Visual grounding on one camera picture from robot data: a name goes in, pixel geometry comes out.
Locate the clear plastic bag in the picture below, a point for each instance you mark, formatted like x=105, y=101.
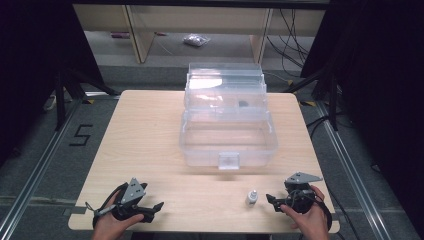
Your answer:
x=196, y=40

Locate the black metal stand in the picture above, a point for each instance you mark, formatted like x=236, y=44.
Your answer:
x=60, y=100
x=333, y=100

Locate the clear plastic storage box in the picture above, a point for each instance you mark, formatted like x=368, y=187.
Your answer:
x=228, y=133

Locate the small white bottle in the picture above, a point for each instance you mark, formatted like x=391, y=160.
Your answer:
x=251, y=198

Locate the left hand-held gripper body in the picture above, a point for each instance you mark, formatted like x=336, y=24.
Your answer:
x=132, y=192

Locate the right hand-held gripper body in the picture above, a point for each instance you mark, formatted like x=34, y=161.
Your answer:
x=300, y=196

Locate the wooden shelf unit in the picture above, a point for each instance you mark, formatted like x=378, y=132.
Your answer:
x=143, y=40

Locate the person's right hand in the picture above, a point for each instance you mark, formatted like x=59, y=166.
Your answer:
x=313, y=223

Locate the metal floor rail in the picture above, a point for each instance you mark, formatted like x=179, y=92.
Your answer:
x=353, y=173
x=36, y=166

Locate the person's left hand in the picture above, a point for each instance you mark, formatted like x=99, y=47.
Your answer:
x=108, y=228

